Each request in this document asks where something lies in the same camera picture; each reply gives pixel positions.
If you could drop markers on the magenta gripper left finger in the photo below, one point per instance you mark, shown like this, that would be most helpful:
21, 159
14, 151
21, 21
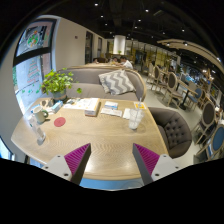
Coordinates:
71, 166

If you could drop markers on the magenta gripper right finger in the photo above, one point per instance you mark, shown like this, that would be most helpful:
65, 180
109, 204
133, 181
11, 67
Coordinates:
152, 166

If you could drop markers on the dark brown tufted armchair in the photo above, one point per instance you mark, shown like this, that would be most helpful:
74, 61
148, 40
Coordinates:
174, 130

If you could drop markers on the clear acrylic sign stand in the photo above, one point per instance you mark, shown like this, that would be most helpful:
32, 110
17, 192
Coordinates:
39, 133

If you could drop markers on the round red coaster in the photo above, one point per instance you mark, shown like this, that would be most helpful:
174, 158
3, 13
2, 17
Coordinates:
60, 121

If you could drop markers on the clear plastic cup with straw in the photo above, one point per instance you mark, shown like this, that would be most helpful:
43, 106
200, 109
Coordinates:
136, 116

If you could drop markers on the small blue packet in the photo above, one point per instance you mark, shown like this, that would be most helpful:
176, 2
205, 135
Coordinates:
56, 107

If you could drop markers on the white ceramic mug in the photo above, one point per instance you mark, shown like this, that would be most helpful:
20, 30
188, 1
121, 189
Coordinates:
40, 114

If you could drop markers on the yellow card on table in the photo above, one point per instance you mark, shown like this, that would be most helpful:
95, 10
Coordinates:
139, 105

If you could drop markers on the white tissue box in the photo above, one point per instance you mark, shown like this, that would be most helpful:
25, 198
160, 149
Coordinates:
92, 107

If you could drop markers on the wooden chair blue seat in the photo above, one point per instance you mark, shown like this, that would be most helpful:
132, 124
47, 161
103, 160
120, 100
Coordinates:
212, 147

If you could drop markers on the white paper sheet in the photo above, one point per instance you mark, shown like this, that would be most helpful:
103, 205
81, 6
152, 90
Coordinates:
111, 112

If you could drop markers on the white leaflet with blue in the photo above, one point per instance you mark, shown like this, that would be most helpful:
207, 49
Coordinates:
111, 105

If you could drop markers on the wooden chair grey back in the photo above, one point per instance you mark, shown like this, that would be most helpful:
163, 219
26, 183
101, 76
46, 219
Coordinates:
171, 90

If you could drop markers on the grey curved sofa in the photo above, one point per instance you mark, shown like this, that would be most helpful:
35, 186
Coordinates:
87, 84

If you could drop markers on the green potted plant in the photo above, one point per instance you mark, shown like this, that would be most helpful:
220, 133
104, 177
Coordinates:
57, 82

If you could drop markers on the chevron grey white pillow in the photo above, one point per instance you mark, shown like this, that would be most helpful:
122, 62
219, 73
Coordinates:
116, 82

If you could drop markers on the person in white shirt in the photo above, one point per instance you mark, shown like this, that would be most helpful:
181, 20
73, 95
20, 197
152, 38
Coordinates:
125, 62

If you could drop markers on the white cylindrical pillar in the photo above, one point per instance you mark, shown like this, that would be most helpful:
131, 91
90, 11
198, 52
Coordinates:
119, 44

